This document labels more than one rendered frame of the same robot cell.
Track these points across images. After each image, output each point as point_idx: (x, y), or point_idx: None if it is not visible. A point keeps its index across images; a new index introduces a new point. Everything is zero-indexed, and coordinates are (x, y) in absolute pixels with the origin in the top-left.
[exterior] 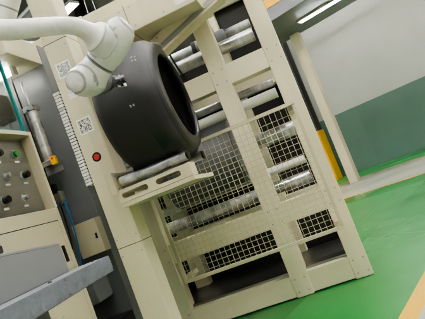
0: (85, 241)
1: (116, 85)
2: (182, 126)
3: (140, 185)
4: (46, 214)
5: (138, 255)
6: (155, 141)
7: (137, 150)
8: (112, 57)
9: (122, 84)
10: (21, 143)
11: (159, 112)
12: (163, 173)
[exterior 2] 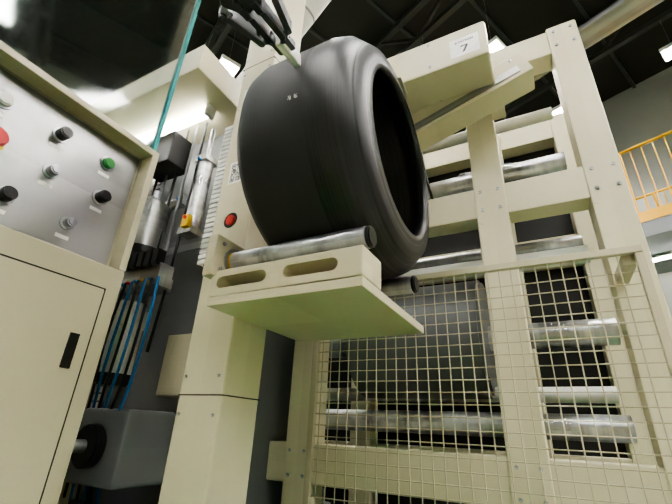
0: (171, 366)
1: (272, 39)
2: (382, 179)
3: (253, 269)
4: (83, 265)
5: (202, 423)
6: (312, 183)
7: (274, 196)
8: None
9: (283, 38)
10: (139, 165)
11: (338, 117)
12: (304, 256)
